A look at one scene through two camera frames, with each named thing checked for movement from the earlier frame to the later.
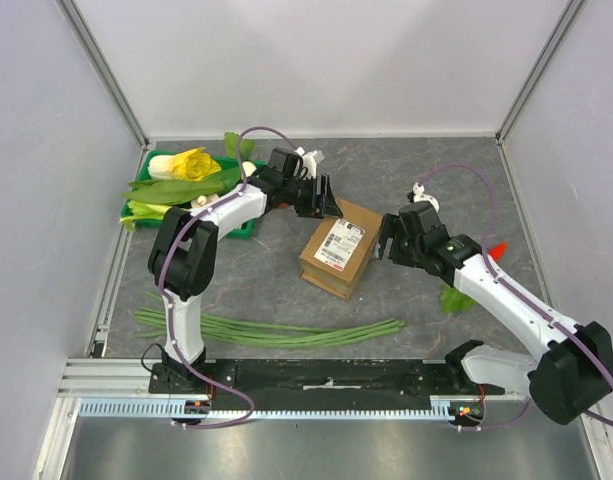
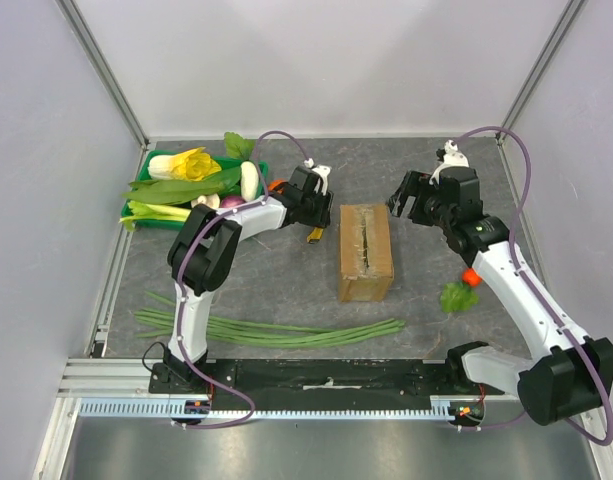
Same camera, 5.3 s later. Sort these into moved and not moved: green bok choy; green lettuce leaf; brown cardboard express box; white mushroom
Moved: brown cardboard express box
Not moved: green lettuce leaf; white mushroom; green bok choy
